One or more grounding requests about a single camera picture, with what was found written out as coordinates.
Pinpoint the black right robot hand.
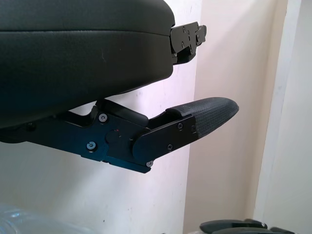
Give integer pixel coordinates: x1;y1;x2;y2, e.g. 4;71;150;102
199;217;292;234

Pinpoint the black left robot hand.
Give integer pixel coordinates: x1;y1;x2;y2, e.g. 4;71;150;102
0;0;241;175

